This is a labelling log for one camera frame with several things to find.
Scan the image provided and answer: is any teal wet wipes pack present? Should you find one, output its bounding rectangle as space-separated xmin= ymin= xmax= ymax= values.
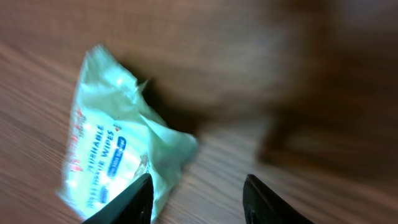
xmin=58 ymin=45 xmax=198 ymax=220

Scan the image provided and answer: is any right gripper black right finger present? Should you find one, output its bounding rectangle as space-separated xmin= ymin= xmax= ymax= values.
xmin=243 ymin=174 xmax=313 ymax=224

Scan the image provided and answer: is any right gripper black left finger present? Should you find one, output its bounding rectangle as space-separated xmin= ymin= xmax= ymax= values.
xmin=83 ymin=174 xmax=154 ymax=224

